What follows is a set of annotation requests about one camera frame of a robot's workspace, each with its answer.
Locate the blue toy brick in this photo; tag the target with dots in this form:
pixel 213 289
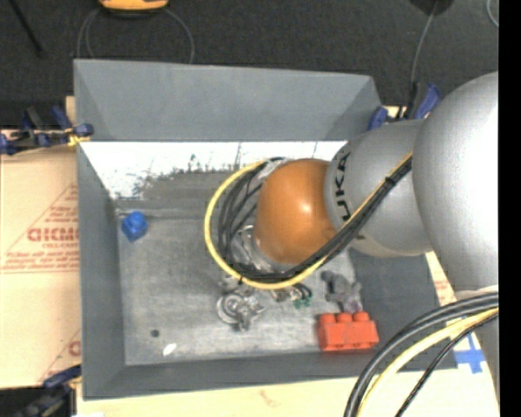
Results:
pixel 133 227

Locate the grey metal bin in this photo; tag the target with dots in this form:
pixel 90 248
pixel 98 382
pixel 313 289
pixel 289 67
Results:
pixel 178 276

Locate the grey toy figure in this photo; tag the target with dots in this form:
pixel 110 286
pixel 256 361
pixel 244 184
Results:
pixel 339 290

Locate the red toy brick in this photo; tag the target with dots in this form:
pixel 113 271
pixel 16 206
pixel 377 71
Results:
pixel 348 332

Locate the small white scrap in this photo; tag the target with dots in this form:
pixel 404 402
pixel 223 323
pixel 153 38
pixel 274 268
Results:
pixel 169 349

